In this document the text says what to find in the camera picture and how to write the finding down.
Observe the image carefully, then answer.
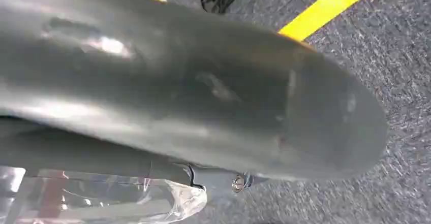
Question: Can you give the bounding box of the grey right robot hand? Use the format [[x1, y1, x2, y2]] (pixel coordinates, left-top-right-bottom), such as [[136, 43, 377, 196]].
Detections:
[[0, 0, 389, 203]]

